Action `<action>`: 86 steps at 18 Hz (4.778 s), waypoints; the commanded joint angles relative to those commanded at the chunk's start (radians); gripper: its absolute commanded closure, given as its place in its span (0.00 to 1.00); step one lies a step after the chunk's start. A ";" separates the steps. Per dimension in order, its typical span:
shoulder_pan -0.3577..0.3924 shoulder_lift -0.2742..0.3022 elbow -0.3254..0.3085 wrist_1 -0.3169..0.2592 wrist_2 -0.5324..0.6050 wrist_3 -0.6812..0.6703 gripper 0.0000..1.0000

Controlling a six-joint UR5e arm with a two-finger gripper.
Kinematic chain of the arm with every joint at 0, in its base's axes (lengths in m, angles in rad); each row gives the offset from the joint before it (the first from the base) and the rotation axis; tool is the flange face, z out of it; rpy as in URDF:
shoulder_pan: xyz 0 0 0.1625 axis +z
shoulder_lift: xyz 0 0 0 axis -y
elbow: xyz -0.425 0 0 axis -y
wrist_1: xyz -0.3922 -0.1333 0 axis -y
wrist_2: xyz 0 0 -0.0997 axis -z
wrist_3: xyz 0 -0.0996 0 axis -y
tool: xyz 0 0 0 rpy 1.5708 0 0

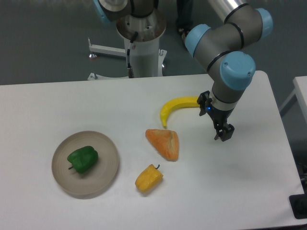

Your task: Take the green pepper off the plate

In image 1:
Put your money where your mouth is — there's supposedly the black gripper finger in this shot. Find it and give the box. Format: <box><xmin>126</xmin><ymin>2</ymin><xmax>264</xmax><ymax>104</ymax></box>
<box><xmin>221</xmin><ymin>123</ymin><xmax>235</xmax><ymax>141</ymax></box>
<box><xmin>214</xmin><ymin>123</ymin><xmax>224</xmax><ymax>140</ymax></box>

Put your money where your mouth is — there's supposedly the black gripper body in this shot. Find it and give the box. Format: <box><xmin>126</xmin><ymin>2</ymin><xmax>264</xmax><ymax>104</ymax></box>
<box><xmin>197</xmin><ymin>91</ymin><xmax>235</xmax><ymax>126</ymax></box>

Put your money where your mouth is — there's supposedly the green bell pepper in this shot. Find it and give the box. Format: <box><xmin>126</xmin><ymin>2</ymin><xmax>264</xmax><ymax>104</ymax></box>
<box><xmin>67</xmin><ymin>146</ymin><xmax>98</xmax><ymax>174</ymax></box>

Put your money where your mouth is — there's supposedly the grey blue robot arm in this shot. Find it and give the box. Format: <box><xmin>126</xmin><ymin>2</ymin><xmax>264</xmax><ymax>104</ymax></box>
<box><xmin>94</xmin><ymin>0</ymin><xmax>273</xmax><ymax>141</ymax></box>

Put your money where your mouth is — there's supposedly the yellow bell pepper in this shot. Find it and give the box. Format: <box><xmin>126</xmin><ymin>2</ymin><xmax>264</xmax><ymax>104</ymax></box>
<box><xmin>135</xmin><ymin>164</ymin><xmax>164</xmax><ymax>193</ymax></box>

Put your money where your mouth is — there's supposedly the beige round plate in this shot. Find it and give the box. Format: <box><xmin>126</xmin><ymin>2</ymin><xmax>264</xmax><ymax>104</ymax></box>
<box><xmin>51</xmin><ymin>131</ymin><xmax>119</xmax><ymax>199</ymax></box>

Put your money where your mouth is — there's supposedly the yellow banana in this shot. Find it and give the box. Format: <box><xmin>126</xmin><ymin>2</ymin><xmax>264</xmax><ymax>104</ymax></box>
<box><xmin>160</xmin><ymin>96</ymin><xmax>200</xmax><ymax>128</ymax></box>

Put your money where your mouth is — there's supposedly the orange bread wedge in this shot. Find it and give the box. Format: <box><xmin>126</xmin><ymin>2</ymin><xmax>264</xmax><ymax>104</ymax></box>
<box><xmin>145</xmin><ymin>129</ymin><xmax>179</xmax><ymax>161</ymax></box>

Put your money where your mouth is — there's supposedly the white side table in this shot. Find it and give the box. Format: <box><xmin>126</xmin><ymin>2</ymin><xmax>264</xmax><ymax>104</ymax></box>
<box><xmin>278</xmin><ymin>76</ymin><xmax>307</xmax><ymax>121</ymax></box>

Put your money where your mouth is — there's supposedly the person left shoe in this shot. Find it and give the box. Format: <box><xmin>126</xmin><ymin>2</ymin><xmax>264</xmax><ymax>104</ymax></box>
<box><xmin>177</xmin><ymin>28</ymin><xmax>191</xmax><ymax>40</ymax></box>

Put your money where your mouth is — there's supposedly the black device at edge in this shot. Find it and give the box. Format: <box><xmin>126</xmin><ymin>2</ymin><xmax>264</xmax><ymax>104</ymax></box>
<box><xmin>289</xmin><ymin>194</ymin><xmax>307</xmax><ymax>219</ymax></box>

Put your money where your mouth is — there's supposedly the black cable on pedestal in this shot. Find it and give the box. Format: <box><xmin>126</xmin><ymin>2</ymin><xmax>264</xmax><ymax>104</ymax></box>
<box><xmin>126</xmin><ymin>31</ymin><xmax>139</xmax><ymax>79</ymax></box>

